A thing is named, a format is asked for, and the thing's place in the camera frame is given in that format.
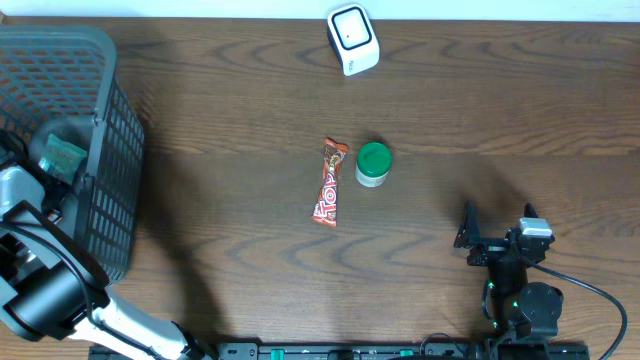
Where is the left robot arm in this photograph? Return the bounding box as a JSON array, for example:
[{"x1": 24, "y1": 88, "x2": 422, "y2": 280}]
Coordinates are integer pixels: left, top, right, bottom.
[{"x1": 1, "y1": 131, "x2": 219, "y2": 359}]

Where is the teal snack packet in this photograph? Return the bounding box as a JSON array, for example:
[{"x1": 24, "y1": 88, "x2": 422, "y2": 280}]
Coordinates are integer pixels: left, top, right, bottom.
[{"x1": 38, "y1": 134, "x2": 88, "y2": 185}]

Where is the grey plastic mesh basket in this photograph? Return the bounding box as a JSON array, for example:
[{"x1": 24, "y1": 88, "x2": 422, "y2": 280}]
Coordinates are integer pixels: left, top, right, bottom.
[{"x1": 1, "y1": 25, "x2": 145, "y2": 283}]

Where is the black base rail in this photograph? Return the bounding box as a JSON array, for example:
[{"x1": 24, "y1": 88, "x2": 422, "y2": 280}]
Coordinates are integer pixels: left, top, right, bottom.
[{"x1": 88, "y1": 341, "x2": 592, "y2": 360}]

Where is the red Top chocolate bar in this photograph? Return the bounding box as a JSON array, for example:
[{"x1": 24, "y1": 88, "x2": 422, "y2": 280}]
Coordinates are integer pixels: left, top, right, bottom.
[{"x1": 312, "y1": 138, "x2": 349, "y2": 227}]

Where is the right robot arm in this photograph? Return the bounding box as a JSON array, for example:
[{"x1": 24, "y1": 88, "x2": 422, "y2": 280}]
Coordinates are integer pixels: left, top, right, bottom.
[{"x1": 454, "y1": 201, "x2": 564, "y2": 359}]

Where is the white barcode scanner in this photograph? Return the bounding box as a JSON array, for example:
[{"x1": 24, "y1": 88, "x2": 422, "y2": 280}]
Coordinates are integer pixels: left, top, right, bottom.
[{"x1": 327, "y1": 3, "x2": 380, "y2": 77}]

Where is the green lid jar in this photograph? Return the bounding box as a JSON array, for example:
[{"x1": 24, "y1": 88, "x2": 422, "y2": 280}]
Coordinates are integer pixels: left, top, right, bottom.
[{"x1": 355, "y1": 142, "x2": 392, "y2": 188}]

